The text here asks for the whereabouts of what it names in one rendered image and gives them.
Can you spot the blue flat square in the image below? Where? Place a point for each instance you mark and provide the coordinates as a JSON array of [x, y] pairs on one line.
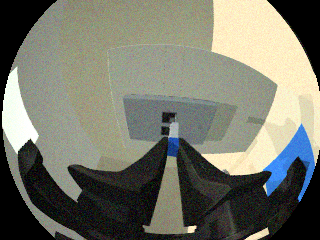
[[299, 146]]

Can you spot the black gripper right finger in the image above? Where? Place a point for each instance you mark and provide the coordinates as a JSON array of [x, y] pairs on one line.
[[203, 187]]

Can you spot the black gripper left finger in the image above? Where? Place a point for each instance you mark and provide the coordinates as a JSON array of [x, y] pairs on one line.
[[136, 187]]

